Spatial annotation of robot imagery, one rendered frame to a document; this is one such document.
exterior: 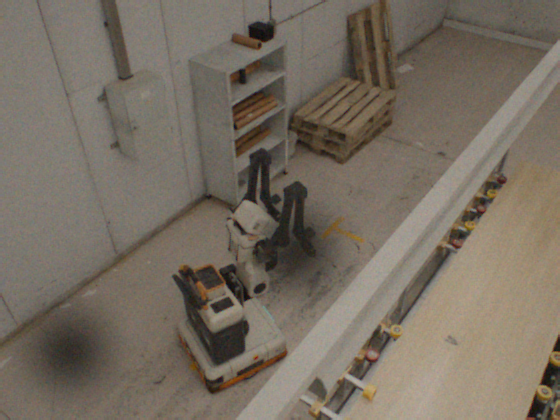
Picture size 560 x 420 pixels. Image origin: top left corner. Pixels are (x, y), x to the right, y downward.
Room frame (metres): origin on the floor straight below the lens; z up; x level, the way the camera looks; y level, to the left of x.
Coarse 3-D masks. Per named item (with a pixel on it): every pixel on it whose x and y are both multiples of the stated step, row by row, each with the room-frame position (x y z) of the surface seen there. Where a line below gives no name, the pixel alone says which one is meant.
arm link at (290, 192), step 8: (296, 184) 2.57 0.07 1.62; (288, 192) 2.51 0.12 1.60; (296, 192) 2.51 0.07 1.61; (288, 200) 2.49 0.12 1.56; (288, 208) 2.49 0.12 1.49; (288, 216) 2.49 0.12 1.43; (280, 224) 2.49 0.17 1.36; (288, 224) 2.50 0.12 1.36; (280, 232) 2.47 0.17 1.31; (288, 232) 2.49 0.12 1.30; (280, 240) 2.45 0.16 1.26; (288, 240) 2.47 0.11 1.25
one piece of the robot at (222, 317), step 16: (192, 272) 2.38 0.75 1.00; (208, 304) 2.27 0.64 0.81; (224, 304) 2.28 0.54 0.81; (192, 320) 2.44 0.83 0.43; (208, 320) 2.15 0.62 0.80; (224, 320) 2.18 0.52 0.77; (240, 320) 2.25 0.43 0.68; (208, 336) 2.17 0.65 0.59; (224, 336) 2.17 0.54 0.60; (240, 336) 2.24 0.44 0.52; (208, 352) 2.22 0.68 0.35; (224, 352) 2.16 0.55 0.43; (240, 352) 2.23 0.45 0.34
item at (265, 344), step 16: (256, 304) 2.74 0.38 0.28; (256, 320) 2.57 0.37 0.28; (272, 320) 2.60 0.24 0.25; (192, 336) 2.40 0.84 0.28; (256, 336) 2.42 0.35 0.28; (272, 336) 2.43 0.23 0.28; (256, 352) 2.28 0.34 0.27; (272, 352) 2.33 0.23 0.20; (208, 368) 2.13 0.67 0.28; (224, 368) 2.14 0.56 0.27; (240, 368) 2.18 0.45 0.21; (256, 368) 2.25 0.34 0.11; (208, 384) 2.08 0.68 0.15; (224, 384) 2.11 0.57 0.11
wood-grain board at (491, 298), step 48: (528, 192) 3.54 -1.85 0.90; (480, 240) 2.91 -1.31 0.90; (528, 240) 2.93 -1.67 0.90; (480, 288) 2.42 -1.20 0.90; (528, 288) 2.44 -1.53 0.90; (432, 336) 2.01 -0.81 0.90; (480, 336) 2.02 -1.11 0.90; (528, 336) 2.03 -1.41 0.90; (384, 384) 1.65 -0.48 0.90; (432, 384) 1.67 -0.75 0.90; (480, 384) 1.68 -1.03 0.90; (528, 384) 1.69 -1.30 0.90
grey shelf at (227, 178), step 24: (216, 48) 4.71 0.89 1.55; (240, 48) 4.73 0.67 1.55; (264, 48) 4.75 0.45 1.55; (192, 72) 4.44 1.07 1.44; (216, 72) 4.28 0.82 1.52; (264, 72) 4.89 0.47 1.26; (216, 96) 4.29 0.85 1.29; (240, 96) 4.38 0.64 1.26; (216, 120) 4.31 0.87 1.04; (264, 120) 4.64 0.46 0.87; (216, 144) 4.33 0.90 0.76; (264, 144) 4.75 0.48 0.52; (216, 168) 4.35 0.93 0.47; (240, 168) 4.30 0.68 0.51; (216, 192) 4.37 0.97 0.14; (240, 192) 4.40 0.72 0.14
